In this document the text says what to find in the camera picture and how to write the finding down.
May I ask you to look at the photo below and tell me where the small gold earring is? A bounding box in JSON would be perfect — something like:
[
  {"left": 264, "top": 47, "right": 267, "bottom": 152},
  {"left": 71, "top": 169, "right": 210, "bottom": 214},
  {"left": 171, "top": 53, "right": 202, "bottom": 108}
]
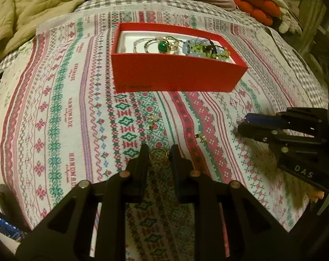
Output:
[{"left": 194, "top": 133, "right": 206, "bottom": 142}]

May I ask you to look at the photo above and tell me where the green bead cord bracelet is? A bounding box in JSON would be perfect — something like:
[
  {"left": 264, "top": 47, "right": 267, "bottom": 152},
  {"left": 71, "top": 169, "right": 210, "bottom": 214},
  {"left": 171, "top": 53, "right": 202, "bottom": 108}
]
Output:
[{"left": 187, "top": 39, "right": 231, "bottom": 60}]

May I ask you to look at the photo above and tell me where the black ornate ring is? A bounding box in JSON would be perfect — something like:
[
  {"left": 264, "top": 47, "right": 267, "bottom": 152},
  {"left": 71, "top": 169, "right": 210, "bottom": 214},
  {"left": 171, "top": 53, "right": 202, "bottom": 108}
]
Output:
[{"left": 201, "top": 43, "right": 218, "bottom": 57}]

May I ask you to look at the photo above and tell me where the gold round pendant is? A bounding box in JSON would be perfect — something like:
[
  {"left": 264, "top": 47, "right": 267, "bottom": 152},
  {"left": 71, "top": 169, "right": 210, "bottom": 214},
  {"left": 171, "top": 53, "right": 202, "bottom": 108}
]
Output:
[{"left": 149, "top": 149, "right": 170, "bottom": 165}]

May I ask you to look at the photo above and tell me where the blue bead bracelet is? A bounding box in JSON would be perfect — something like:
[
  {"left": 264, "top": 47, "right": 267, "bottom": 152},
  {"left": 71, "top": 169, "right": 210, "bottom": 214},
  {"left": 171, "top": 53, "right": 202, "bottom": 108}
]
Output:
[{"left": 181, "top": 39, "right": 231, "bottom": 59}]

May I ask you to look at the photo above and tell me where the thin dark bead bracelet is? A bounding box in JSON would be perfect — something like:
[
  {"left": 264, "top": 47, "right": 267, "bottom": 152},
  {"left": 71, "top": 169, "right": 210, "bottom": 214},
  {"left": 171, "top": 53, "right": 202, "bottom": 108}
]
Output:
[{"left": 142, "top": 38, "right": 161, "bottom": 54}]

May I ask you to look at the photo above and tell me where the clear bead bracelet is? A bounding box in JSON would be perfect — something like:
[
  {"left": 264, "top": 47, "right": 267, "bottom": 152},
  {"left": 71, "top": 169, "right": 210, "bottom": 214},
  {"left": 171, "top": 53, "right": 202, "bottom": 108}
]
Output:
[{"left": 132, "top": 38, "right": 160, "bottom": 54}]

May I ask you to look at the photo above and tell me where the red jewelry box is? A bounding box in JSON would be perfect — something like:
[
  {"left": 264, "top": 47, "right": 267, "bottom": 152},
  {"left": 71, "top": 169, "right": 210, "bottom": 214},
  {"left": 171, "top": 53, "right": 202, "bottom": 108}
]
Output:
[{"left": 111, "top": 22, "right": 248, "bottom": 92}]

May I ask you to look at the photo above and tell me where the operator right hand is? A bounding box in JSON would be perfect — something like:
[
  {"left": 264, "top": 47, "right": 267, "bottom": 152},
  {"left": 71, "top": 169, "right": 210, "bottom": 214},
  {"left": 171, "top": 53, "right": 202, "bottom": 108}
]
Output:
[{"left": 308, "top": 188, "right": 325, "bottom": 203}]

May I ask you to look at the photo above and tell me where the white plush toy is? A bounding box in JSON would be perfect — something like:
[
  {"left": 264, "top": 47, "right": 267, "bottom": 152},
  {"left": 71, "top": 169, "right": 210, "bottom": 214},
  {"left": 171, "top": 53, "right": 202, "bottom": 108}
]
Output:
[{"left": 278, "top": 8, "right": 302, "bottom": 36}]

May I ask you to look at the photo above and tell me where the patterned handmade cloth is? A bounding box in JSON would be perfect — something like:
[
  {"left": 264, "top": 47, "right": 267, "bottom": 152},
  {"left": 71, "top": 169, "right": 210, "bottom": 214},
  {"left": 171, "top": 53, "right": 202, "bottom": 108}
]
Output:
[{"left": 0, "top": 2, "right": 329, "bottom": 261}]

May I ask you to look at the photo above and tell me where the pearl gold earring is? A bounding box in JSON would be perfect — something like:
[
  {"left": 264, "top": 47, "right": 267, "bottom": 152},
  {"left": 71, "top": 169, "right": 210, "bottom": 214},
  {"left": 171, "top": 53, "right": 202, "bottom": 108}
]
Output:
[{"left": 148, "top": 114, "right": 159, "bottom": 130}]

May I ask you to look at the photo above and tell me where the orange plush toy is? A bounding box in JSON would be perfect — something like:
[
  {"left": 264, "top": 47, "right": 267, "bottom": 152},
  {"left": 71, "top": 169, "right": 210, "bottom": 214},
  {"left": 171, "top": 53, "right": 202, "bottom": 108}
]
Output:
[{"left": 234, "top": 0, "right": 282, "bottom": 26}]

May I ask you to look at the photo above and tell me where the beige quilted blanket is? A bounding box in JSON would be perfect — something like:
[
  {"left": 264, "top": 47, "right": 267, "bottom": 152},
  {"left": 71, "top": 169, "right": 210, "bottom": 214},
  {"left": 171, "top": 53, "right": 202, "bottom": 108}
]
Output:
[{"left": 0, "top": 0, "right": 85, "bottom": 60}]

